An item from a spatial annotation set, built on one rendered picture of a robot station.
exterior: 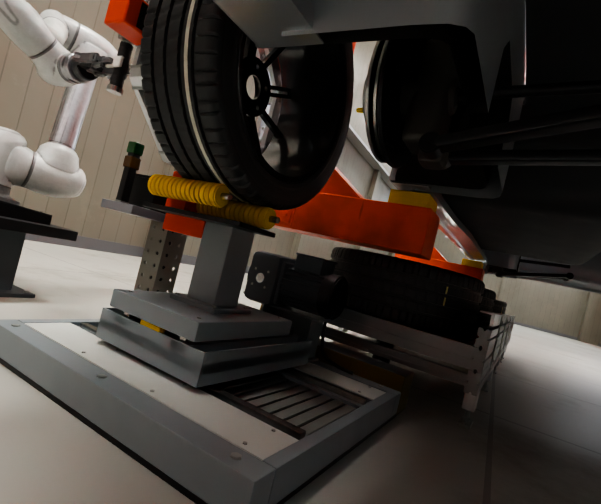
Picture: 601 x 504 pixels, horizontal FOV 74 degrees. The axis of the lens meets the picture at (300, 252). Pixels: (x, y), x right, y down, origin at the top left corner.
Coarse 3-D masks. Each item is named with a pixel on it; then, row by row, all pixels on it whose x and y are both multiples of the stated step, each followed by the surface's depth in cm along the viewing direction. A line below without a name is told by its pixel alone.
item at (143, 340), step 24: (120, 312) 106; (96, 336) 102; (120, 336) 98; (144, 336) 94; (168, 336) 90; (288, 336) 125; (144, 360) 92; (168, 360) 89; (192, 360) 86; (216, 360) 88; (240, 360) 96; (264, 360) 105; (288, 360) 116; (192, 384) 85
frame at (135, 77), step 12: (276, 60) 135; (132, 72) 98; (276, 72) 136; (132, 84) 99; (276, 84) 137; (144, 108) 102; (276, 108) 140; (276, 120) 141; (264, 132) 139; (156, 144) 108; (264, 144) 138
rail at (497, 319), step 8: (488, 312) 131; (496, 320) 142; (504, 320) 203; (512, 320) 322; (480, 328) 130; (488, 328) 148; (496, 328) 152; (504, 328) 215; (480, 336) 130; (488, 336) 129; (496, 336) 164; (480, 344) 130; (488, 344) 129; (496, 344) 164; (504, 344) 270
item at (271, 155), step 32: (256, 64) 113; (288, 64) 131; (320, 64) 125; (256, 96) 117; (288, 96) 134; (320, 96) 129; (256, 128) 123; (288, 128) 135; (320, 128) 129; (288, 160) 127; (320, 160) 123
